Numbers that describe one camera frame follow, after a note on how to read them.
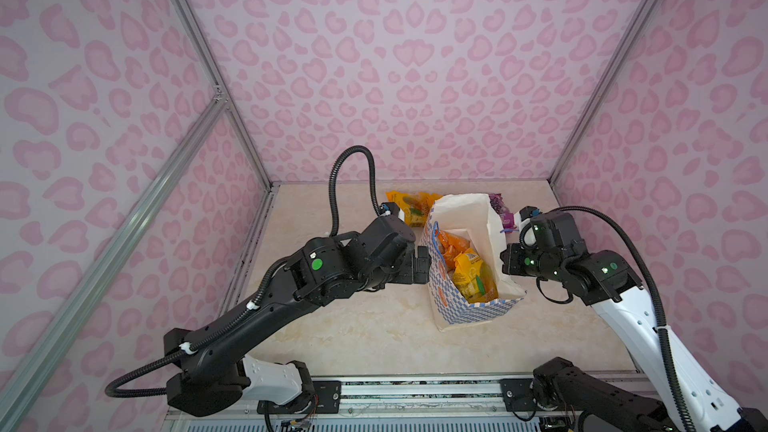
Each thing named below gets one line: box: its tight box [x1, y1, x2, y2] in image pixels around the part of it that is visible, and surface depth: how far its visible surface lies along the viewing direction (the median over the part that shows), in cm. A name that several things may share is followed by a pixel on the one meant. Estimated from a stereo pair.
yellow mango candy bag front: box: [452, 248, 498, 303], surface depth 80 cm
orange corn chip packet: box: [438, 230, 471, 269], surface depth 90 cm
